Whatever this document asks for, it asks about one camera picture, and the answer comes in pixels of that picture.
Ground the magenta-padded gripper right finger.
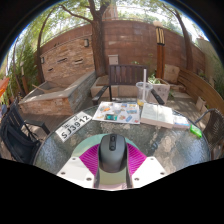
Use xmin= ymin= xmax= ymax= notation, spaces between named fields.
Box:
xmin=125 ymin=143 xmax=168 ymax=189

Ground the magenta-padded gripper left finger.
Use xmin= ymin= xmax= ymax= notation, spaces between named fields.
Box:
xmin=56 ymin=143 xmax=101 ymax=189

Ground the grey computer mouse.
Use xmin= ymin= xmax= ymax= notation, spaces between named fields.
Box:
xmin=98 ymin=133 xmax=128 ymax=174

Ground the white number plate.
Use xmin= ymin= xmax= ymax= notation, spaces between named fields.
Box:
xmin=54 ymin=111 xmax=93 ymax=143

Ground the thick white book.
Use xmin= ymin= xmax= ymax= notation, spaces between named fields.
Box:
xmin=140 ymin=102 xmax=175 ymax=129

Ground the thin white notebook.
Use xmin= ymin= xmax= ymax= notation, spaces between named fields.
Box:
xmin=172 ymin=114 xmax=192 ymax=130

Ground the green packet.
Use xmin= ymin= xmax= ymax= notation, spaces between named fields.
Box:
xmin=189 ymin=124 xmax=203 ymax=139

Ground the black chair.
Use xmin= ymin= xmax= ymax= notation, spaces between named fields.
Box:
xmin=0 ymin=99 xmax=51 ymax=164

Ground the printed picture sheet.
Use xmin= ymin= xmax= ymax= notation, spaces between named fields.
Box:
xmin=92 ymin=101 xmax=142 ymax=125

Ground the stone raised garden bed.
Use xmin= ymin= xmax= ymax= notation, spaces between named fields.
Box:
xmin=19 ymin=69 xmax=98 ymax=116

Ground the clear plastic cup with straw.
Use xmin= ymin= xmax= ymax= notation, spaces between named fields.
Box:
xmin=135 ymin=68 xmax=154 ymax=107

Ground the stone planter box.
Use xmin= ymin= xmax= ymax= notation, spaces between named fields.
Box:
xmin=148 ymin=77 xmax=171 ymax=104

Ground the curved wooden bench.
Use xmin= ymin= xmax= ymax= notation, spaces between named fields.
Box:
xmin=178 ymin=68 xmax=224 ymax=114

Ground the dark wooden chair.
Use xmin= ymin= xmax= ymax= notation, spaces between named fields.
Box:
xmin=91 ymin=64 xmax=166 ymax=106

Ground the pale stone block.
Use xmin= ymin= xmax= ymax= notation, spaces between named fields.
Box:
xmin=163 ymin=64 xmax=181 ymax=84

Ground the forked tree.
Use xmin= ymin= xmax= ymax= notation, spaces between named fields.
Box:
xmin=59 ymin=0 xmax=113 ymax=78

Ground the slim tree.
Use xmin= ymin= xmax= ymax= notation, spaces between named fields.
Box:
xmin=171 ymin=4 xmax=195 ymax=72

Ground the grey wall box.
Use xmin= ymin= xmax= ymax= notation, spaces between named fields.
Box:
xmin=108 ymin=54 xmax=120 ymax=66

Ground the wooden lamp post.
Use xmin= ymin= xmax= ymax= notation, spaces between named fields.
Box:
xmin=153 ymin=21 xmax=166 ymax=80

